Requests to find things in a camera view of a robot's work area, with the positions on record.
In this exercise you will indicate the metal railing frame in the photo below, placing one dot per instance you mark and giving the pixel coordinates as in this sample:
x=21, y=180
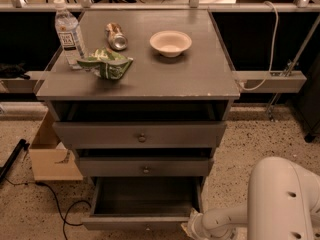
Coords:
x=285, y=81

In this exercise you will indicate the green chip bag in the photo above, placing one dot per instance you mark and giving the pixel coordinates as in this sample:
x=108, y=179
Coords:
x=106, y=64

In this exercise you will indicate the crushed metal can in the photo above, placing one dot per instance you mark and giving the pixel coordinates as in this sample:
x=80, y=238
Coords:
x=116, y=38

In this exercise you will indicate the grey bottom drawer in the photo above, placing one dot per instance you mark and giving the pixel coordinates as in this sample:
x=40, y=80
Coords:
x=138, y=203

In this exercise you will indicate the grey middle drawer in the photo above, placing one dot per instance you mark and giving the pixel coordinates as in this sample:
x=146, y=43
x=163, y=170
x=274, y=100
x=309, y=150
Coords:
x=138, y=167

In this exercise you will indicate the grey top drawer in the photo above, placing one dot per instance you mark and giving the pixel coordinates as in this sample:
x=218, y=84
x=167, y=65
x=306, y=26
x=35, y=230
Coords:
x=90, y=135

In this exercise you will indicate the clear plastic water bottle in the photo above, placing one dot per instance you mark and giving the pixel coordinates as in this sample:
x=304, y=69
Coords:
x=69, y=32

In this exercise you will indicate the cardboard box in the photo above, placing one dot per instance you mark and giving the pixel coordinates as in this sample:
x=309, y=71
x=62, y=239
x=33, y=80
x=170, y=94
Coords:
x=51, y=161

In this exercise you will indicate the black object on rail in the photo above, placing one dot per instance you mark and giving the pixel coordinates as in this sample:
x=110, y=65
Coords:
x=9, y=71

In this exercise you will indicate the white paper bowl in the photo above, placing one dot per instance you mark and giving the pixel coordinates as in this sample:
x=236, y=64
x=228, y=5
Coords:
x=170, y=43

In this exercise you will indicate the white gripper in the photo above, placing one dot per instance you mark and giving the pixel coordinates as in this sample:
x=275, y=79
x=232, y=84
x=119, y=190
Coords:
x=198, y=226

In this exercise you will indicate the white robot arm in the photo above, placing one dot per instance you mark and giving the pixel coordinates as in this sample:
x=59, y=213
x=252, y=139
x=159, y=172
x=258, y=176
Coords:
x=283, y=203

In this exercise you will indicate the black pole on floor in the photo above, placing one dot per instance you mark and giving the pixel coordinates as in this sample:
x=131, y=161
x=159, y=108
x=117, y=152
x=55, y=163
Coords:
x=22, y=145

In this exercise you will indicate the grey drawer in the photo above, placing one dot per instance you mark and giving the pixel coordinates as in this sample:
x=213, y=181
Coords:
x=138, y=167
x=90, y=135
x=138, y=203

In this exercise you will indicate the grey drawer cabinet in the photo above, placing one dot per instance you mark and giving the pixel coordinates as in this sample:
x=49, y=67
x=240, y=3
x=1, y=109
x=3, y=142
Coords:
x=196, y=86

